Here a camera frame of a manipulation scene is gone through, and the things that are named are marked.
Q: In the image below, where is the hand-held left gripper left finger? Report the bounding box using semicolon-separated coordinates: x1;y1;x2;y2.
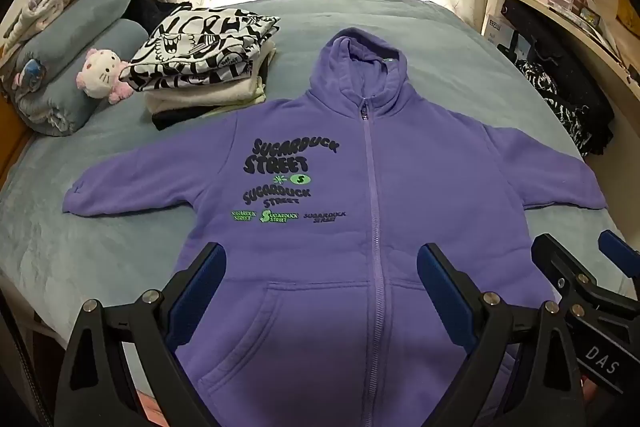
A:
54;242;227;427

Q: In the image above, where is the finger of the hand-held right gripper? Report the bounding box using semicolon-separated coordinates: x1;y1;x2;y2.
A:
599;229;640;298
531;234;640;323

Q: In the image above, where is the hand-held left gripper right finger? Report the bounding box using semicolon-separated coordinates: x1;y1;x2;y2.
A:
416;243;586;427

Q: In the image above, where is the purple zip hoodie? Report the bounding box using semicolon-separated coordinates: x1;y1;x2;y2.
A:
62;28;608;427

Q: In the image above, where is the person's right hand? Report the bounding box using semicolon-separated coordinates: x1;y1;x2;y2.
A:
581;374;601;413

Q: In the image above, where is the black and white patterned cloth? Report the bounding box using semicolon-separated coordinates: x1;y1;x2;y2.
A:
515;59;593;152

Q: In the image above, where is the black folded garment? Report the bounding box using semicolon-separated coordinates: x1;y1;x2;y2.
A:
151;104;221;132

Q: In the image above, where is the black hanging garment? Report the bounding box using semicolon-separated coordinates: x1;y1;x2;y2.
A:
500;0;616;158

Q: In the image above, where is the cream folded garment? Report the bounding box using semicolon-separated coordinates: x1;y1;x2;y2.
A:
144;39;278;112

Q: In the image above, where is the rolled blue-grey blanket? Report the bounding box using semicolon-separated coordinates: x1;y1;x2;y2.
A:
0;0;135;72
2;18;146;138

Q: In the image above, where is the white and pink plush toy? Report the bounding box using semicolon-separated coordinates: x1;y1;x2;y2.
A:
76;48;135;106

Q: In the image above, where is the black and white printed garment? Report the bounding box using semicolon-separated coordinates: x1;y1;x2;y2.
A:
120;4;282;94

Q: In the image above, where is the wooden headboard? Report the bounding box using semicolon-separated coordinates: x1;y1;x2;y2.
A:
0;97;36;188

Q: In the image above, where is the yellow paper bag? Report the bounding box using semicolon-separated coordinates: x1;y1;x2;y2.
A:
617;0;640;28

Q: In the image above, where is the white carton box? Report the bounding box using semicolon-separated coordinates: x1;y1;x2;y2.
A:
485;12;531;58

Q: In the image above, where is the black fuzzy garment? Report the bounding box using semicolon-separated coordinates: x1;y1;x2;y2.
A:
131;0;193;35

